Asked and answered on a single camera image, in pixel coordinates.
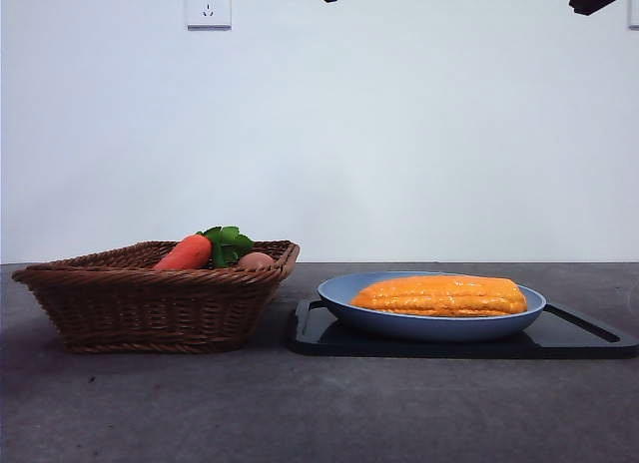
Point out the orange-yellow corn cob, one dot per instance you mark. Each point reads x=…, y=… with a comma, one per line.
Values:
x=439, y=296

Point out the blue round plate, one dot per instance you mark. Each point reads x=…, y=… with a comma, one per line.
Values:
x=429, y=328

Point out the brown wicker basket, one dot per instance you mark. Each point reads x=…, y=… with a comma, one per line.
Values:
x=150, y=308

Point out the green leafy vegetable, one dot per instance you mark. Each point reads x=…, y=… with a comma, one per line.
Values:
x=230, y=243

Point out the brown egg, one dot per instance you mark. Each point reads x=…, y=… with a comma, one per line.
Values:
x=255, y=261

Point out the orange carrot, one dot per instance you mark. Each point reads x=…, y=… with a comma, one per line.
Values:
x=185, y=253

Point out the black rectangular tray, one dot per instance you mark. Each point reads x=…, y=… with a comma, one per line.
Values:
x=574, y=338

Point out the white wall socket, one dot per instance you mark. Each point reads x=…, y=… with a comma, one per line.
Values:
x=634, y=6
x=208, y=6

